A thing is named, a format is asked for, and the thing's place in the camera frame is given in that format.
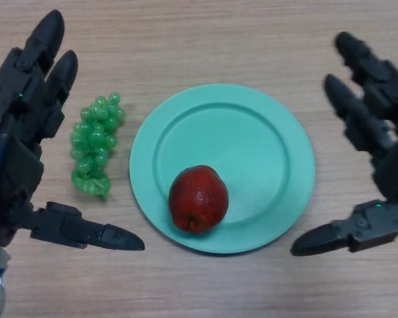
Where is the green round plate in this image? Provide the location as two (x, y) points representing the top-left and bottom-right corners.
(129, 83), (316, 255)

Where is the red apple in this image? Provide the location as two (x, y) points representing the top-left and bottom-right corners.
(168, 164), (230, 234)

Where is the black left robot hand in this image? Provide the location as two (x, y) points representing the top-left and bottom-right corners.
(0, 9), (146, 252)

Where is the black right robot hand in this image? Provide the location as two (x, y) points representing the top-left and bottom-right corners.
(290, 31), (398, 258)

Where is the green grape bunch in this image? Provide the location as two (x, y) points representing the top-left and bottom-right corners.
(69, 91), (126, 201)

